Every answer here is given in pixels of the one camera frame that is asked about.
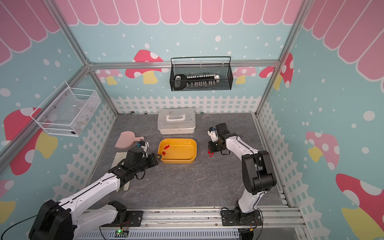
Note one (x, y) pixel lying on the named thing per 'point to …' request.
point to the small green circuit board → (121, 233)
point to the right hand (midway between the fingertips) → (210, 147)
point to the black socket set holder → (182, 81)
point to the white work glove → (119, 156)
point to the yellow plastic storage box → (177, 150)
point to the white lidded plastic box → (176, 121)
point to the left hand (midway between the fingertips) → (159, 159)
